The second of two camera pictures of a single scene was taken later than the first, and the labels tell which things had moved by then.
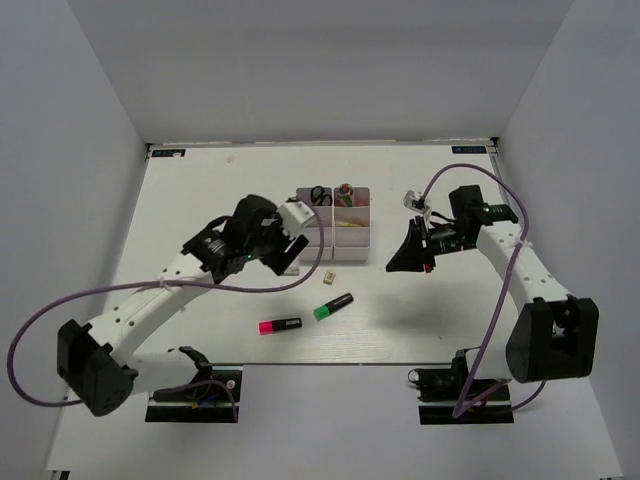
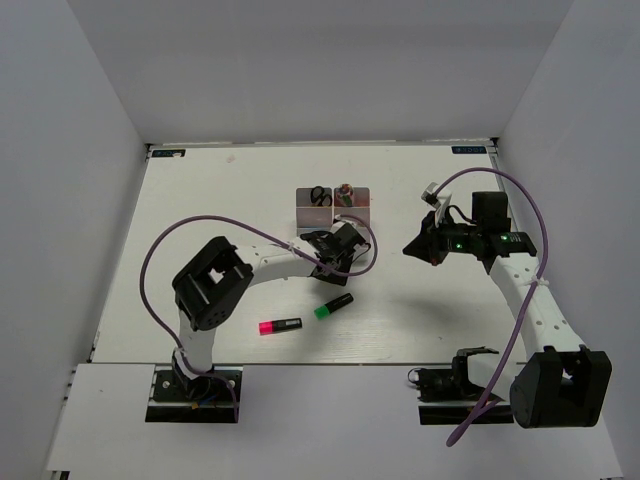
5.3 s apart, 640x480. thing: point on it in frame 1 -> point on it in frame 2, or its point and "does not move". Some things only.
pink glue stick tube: [345, 194] does not move
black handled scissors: [319, 197] does not move
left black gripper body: [261, 244] -> [335, 279]
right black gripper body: [446, 239] does not move
